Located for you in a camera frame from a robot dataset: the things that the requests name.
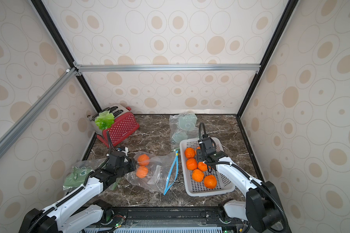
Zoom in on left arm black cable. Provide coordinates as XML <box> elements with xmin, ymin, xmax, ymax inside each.
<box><xmin>26</xmin><ymin>130</ymin><xmax>117</xmax><ymax>233</ymax></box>

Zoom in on aluminium rear cross bar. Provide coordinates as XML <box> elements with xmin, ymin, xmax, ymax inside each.
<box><xmin>76</xmin><ymin>64</ymin><xmax>261</xmax><ymax>72</ymax></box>

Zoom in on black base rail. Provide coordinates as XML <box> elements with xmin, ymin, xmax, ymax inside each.
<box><xmin>48</xmin><ymin>205</ymin><xmax>292</xmax><ymax>233</ymax></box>

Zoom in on aluminium left side bar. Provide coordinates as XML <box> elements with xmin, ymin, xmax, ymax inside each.
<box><xmin>0</xmin><ymin>68</ymin><xmax>77</xmax><ymax>159</ymax></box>

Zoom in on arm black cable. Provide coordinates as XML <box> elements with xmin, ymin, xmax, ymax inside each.
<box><xmin>198</xmin><ymin>122</ymin><xmax>290</xmax><ymax>233</ymax></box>
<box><xmin>26</xmin><ymin>130</ymin><xmax>117</xmax><ymax>233</ymax></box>

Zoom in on orange fruit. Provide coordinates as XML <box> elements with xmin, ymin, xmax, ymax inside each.
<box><xmin>185</xmin><ymin>148</ymin><xmax>196</xmax><ymax>159</ymax></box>
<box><xmin>197</xmin><ymin>162</ymin><xmax>208</xmax><ymax>172</ymax></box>
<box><xmin>204</xmin><ymin>175</ymin><xmax>217</xmax><ymax>189</ymax></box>
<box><xmin>192</xmin><ymin>169</ymin><xmax>204</xmax><ymax>183</ymax></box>
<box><xmin>186</xmin><ymin>158</ymin><xmax>198</xmax><ymax>171</ymax></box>

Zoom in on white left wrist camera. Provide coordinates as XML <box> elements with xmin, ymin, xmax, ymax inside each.
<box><xmin>117</xmin><ymin>147</ymin><xmax>128</xmax><ymax>156</ymax></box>

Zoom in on red polka-dot toaster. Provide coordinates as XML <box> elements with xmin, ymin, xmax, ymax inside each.
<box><xmin>87</xmin><ymin>104</ymin><xmax>140</xmax><ymax>147</ymax></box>

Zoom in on blue-seal zip-top bag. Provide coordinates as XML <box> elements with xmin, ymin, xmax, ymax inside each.
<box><xmin>124</xmin><ymin>150</ymin><xmax>179</xmax><ymax>195</ymax></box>

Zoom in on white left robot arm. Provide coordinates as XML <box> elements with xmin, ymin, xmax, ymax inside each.
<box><xmin>19</xmin><ymin>147</ymin><xmax>137</xmax><ymax>233</ymax></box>

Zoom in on green plastic lettuce leaf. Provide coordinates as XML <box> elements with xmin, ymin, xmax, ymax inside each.
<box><xmin>95</xmin><ymin>110</ymin><xmax>115</xmax><ymax>131</ymax></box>

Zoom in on white perforated plastic basket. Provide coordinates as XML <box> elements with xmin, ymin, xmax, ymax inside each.
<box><xmin>179</xmin><ymin>138</ymin><xmax>235</xmax><ymax>197</ymax></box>

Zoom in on black corner frame post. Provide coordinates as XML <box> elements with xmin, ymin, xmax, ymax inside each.
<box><xmin>236</xmin><ymin>0</ymin><xmax>299</xmax><ymax>119</ymax></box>

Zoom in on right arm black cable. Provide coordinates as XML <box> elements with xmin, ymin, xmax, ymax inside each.
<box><xmin>198</xmin><ymin>122</ymin><xmax>290</xmax><ymax>233</ymax></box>

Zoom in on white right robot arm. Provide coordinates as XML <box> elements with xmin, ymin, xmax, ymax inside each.
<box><xmin>197</xmin><ymin>136</ymin><xmax>291</xmax><ymax>233</ymax></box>

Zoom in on black left corner post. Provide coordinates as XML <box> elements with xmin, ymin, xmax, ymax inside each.
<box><xmin>30</xmin><ymin>0</ymin><xmax>102</xmax><ymax>113</ymax></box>

